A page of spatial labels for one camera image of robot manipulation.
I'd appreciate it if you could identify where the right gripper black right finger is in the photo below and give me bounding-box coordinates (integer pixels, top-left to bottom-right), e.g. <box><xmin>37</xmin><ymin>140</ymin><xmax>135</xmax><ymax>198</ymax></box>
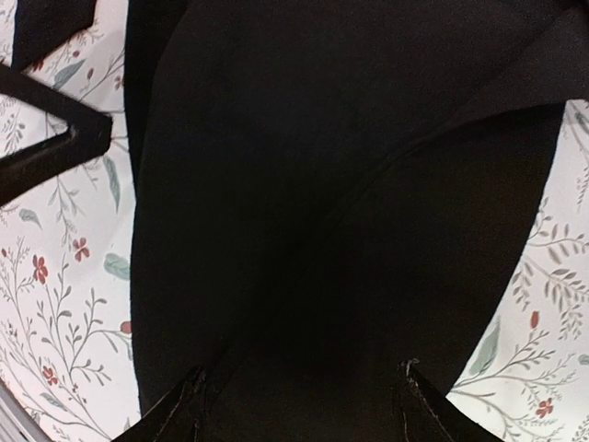
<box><xmin>393</xmin><ymin>360</ymin><xmax>501</xmax><ymax>442</ymax></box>

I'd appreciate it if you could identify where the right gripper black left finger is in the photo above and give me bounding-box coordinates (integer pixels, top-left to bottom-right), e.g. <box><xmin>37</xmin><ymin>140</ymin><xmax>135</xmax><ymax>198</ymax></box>
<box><xmin>113</xmin><ymin>366</ymin><xmax>206</xmax><ymax>442</ymax></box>

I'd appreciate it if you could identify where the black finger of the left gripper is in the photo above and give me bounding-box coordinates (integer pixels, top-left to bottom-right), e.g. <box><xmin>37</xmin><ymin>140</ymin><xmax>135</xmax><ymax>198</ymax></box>
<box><xmin>1</xmin><ymin>64</ymin><xmax>112</xmax><ymax>203</ymax></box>

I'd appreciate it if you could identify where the black long sleeve shirt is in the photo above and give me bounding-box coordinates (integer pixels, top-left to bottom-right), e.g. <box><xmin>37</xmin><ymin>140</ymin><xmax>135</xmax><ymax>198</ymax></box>
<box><xmin>11</xmin><ymin>0</ymin><xmax>589</xmax><ymax>442</ymax></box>

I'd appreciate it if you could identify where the floral white tablecloth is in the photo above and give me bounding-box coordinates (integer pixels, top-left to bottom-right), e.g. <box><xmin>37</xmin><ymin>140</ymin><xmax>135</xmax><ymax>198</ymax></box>
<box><xmin>1</xmin><ymin>1</ymin><xmax>588</xmax><ymax>441</ymax></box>

